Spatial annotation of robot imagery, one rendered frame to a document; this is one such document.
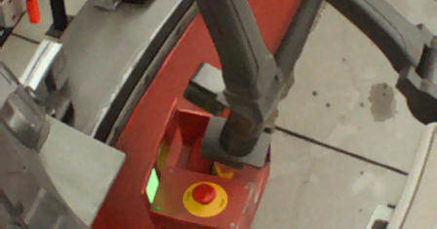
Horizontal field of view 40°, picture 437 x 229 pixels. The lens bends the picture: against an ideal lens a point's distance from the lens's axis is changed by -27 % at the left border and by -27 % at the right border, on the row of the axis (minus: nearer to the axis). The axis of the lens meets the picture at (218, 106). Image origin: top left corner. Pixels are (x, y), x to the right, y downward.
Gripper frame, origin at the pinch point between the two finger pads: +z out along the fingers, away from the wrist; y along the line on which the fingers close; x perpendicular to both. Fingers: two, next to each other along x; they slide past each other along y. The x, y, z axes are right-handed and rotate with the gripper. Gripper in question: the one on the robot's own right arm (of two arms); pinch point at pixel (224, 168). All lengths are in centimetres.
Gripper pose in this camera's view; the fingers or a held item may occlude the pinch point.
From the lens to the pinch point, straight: 135.3
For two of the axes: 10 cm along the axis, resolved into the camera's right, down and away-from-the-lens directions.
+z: -2.0, 5.2, 8.3
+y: -9.4, -3.3, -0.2
